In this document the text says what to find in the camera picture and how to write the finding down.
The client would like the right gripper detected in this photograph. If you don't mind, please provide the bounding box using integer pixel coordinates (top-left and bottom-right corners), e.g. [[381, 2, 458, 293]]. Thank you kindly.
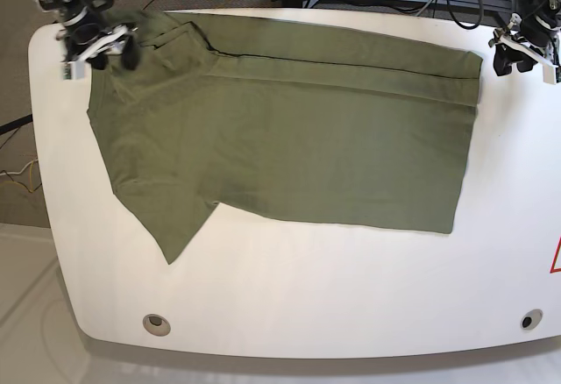
[[56, 13, 141, 71]]

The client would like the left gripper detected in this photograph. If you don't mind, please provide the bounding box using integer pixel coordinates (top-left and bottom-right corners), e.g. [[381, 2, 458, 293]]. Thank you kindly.
[[479, 13, 560, 78]]

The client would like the olive green T-shirt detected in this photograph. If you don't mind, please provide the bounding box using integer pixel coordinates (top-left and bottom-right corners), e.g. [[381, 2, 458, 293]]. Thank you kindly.
[[88, 10, 482, 262]]

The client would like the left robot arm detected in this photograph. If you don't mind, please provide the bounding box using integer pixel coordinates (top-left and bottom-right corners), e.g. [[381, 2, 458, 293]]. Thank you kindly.
[[489, 0, 560, 85]]

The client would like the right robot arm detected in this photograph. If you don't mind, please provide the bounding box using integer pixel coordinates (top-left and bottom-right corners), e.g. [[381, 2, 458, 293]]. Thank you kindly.
[[34, 0, 140, 80]]

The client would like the red triangle warning sticker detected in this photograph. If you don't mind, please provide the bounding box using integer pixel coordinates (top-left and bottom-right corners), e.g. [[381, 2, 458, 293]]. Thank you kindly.
[[550, 239, 561, 274]]

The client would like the right table grommet hole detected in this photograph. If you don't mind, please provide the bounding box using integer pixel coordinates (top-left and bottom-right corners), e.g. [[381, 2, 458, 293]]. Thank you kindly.
[[521, 309, 543, 331]]

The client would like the table grommet hole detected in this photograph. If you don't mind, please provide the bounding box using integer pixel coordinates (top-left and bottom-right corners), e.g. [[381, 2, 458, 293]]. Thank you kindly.
[[143, 314, 171, 337], [521, 309, 543, 331]]

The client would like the left table grommet hole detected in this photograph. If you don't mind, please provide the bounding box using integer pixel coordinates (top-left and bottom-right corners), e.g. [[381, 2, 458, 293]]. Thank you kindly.
[[143, 314, 171, 337]]

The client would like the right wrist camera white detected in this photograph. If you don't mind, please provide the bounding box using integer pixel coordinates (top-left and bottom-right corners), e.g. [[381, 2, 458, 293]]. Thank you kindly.
[[61, 60, 87, 81]]

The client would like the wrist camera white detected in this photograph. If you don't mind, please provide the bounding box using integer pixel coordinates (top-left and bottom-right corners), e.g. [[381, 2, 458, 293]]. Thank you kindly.
[[543, 65, 561, 85], [61, 60, 87, 81]]

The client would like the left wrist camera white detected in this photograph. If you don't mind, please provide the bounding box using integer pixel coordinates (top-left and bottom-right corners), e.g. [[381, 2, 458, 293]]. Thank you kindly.
[[543, 65, 561, 85]]

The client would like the black looped cable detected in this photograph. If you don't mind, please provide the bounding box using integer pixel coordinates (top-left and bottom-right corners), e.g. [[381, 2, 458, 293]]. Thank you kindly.
[[446, 0, 487, 31]]

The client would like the yellow cable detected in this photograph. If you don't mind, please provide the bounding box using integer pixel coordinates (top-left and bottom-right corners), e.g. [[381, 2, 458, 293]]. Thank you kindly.
[[0, 160, 43, 196]]

